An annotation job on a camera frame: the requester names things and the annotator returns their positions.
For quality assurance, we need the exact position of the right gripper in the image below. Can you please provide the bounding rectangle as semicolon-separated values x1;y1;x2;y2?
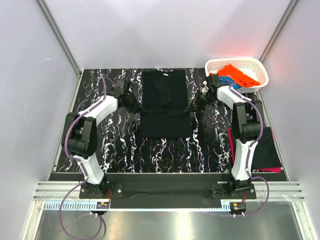
185;90;216;113

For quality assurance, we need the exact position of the black polo shirt blue logo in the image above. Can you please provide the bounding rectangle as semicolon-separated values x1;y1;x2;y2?
139;69;192;139

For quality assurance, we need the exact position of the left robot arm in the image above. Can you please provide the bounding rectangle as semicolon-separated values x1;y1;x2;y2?
61;79;144;198

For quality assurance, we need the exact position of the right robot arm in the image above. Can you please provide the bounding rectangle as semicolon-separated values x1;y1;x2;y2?
184;74;264;199

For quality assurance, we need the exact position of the blue t shirt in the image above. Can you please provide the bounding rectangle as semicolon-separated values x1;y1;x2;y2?
219;76;241;90

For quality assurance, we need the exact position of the orange t shirt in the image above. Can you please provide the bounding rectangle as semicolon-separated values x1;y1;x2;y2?
217;64;260;88

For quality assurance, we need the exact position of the white plastic laundry basket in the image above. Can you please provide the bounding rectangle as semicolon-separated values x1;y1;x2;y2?
205;57;269;94

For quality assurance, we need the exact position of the folded black t shirt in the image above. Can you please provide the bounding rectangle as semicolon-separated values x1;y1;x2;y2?
251;127;282;173

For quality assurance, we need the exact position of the folded magenta t shirt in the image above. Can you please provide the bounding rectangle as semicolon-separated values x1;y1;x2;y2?
227;128;282;174

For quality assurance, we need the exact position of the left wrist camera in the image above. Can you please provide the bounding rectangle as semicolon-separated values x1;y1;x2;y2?
114;79;131;92

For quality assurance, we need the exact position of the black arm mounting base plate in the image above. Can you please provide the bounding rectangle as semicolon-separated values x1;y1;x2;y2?
79;173;256;211

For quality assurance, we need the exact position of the left aluminium frame post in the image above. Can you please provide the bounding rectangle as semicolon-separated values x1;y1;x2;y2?
35;0;82;77

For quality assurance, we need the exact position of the aluminium frame post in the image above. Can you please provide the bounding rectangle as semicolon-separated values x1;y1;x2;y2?
259;0;300;63
35;0;82;77

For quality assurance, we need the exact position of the aluminium front rail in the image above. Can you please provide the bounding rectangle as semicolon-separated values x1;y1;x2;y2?
34;181;305;202

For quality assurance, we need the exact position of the right aluminium frame post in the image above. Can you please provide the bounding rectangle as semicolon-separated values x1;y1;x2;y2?
259;0;300;63

